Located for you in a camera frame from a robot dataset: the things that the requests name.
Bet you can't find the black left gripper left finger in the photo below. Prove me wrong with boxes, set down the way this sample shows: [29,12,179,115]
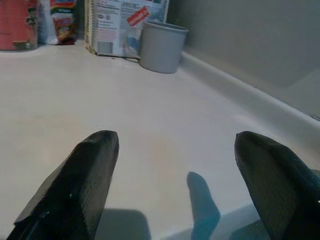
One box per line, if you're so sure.
[6,129,120,240]

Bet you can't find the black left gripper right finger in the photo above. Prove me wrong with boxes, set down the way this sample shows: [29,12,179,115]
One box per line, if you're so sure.
[234,130,320,240]

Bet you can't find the grey plastic cup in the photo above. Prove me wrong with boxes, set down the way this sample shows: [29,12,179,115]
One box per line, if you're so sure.
[139,20,190,75]

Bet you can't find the white printed carton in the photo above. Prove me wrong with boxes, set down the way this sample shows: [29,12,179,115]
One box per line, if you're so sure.
[84,0,170,60]

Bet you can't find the red can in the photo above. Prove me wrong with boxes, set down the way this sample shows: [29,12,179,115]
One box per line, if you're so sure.
[0,0,40,53]

